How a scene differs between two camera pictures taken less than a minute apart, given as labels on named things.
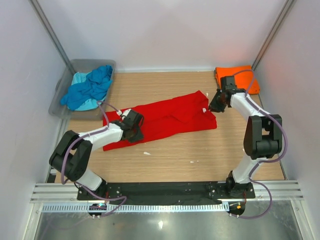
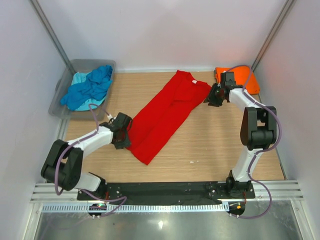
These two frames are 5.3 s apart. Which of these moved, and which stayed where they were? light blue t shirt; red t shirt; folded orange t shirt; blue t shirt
Moved: red t shirt
Stayed: blue t shirt; folded orange t shirt; light blue t shirt
